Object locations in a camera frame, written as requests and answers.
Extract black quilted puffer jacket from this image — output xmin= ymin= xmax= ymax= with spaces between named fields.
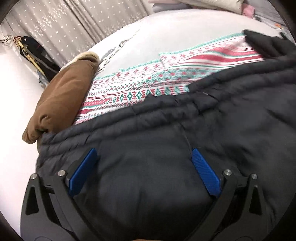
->
xmin=36 ymin=52 xmax=296 ymax=241

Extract black hanging clothes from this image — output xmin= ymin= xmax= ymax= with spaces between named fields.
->
xmin=13 ymin=36 xmax=60 ymax=88

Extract brown folded coat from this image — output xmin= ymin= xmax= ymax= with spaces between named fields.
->
xmin=22 ymin=51 xmax=100 ymax=144

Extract red green patterned blanket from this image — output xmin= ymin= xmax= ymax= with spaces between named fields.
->
xmin=74 ymin=33 xmax=263 ymax=124

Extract black folded garment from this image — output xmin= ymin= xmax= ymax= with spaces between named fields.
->
xmin=243 ymin=30 xmax=295 ymax=59

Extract grey dotted curtain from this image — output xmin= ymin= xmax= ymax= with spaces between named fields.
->
xmin=1 ymin=0 xmax=153 ymax=66

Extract pink small cushion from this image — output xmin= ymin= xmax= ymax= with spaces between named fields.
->
xmin=241 ymin=4 xmax=255 ymax=18

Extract cream quilted pillow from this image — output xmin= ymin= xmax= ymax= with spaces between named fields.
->
xmin=178 ymin=0 xmax=243 ymax=14

